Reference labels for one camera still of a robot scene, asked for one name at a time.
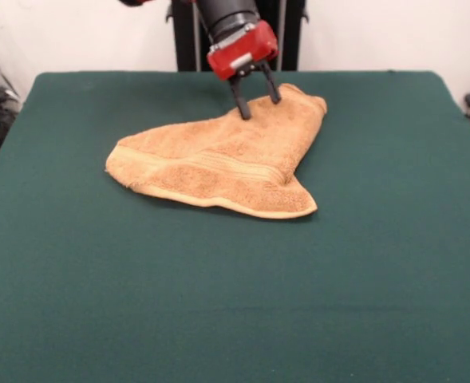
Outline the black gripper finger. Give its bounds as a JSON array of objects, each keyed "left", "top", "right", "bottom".
[
  {"left": 229, "top": 73, "right": 254, "bottom": 120},
  {"left": 257, "top": 59, "right": 282, "bottom": 105}
]

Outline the dark green table cloth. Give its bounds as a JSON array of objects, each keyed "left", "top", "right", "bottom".
[{"left": 0, "top": 70, "right": 470, "bottom": 383}]

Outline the orange terry towel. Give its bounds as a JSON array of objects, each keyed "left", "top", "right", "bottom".
[{"left": 105, "top": 82, "right": 328, "bottom": 220}]

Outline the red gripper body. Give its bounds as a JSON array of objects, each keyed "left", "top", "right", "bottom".
[{"left": 206, "top": 19, "right": 279, "bottom": 82}]

